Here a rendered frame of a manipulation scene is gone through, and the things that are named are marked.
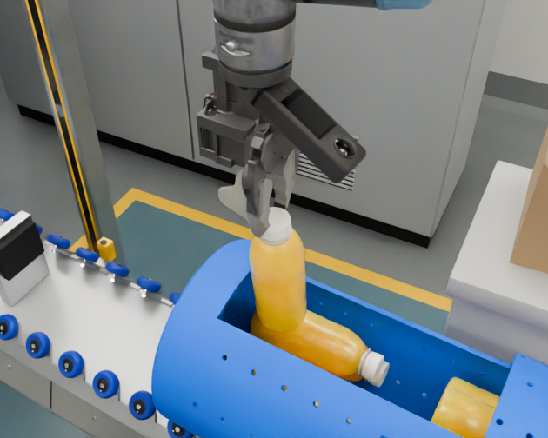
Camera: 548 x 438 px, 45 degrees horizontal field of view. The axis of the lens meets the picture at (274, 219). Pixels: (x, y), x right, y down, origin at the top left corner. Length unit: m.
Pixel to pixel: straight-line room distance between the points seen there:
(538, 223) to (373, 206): 1.65
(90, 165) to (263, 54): 0.98
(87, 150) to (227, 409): 0.83
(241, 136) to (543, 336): 0.60
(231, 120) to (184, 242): 2.03
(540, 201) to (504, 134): 2.46
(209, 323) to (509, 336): 0.48
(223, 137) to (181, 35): 1.95
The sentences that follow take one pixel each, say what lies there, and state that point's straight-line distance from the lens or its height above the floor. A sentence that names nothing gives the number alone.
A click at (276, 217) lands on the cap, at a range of 0.76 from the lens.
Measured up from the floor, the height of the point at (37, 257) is 0.98.
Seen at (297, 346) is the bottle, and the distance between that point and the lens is 0.94.
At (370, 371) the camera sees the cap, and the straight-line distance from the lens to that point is 0.93.
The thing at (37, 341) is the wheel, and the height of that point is 0.97.
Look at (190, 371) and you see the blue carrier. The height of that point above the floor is 1.17.
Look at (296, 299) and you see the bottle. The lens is 0.83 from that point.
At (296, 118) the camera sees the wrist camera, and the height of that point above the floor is 1.52.
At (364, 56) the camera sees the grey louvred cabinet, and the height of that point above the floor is 0.79.
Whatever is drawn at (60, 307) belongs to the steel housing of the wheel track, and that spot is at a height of 0.93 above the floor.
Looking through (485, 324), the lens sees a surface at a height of 1.06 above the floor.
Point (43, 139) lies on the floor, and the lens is 3.39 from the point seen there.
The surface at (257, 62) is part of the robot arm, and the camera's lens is 0.61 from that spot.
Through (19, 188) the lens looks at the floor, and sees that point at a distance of 3.12.
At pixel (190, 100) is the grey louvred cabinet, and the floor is 0.41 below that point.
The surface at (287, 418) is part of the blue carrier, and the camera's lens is 0.81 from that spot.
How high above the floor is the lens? 1.87
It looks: 43 degrees down
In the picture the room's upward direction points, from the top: straight up
